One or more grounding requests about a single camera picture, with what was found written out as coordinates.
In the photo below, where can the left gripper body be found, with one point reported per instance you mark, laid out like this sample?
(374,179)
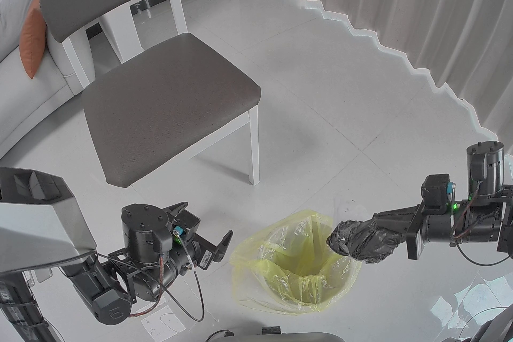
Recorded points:
(204,258)

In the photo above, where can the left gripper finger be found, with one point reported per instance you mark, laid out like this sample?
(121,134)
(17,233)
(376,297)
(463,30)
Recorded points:
(176,209)
(221,250)

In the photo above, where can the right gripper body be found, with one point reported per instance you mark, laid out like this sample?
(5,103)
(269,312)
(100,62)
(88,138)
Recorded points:
(439,230)

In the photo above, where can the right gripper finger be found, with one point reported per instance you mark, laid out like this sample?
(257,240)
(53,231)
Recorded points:
(402,220)

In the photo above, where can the black plastic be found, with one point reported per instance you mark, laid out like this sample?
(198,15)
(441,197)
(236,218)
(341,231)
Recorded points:
(360,240)

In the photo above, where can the yellow plastic bag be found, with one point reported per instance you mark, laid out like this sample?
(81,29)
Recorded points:
(280,272)

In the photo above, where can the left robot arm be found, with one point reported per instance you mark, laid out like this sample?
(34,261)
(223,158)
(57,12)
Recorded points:
(44,224)

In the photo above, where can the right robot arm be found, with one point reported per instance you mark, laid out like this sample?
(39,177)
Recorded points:
(485,168)

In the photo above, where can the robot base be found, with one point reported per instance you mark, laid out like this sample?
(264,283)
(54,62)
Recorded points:
(296,338)

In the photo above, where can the grey white-legged chair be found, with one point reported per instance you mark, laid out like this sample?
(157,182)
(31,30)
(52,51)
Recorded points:
(160,92)

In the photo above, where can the white sofa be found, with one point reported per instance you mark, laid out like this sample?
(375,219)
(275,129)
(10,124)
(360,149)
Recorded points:
(24,100)

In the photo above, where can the orange cushion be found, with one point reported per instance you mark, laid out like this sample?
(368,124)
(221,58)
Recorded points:
(34,39)

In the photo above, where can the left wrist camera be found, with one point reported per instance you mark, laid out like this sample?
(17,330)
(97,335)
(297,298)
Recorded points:
(188,226)

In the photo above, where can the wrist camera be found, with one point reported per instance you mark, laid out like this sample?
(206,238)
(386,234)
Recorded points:
(188,226)
(435,192)

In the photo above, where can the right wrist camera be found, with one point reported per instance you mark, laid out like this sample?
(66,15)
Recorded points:
(435,192)

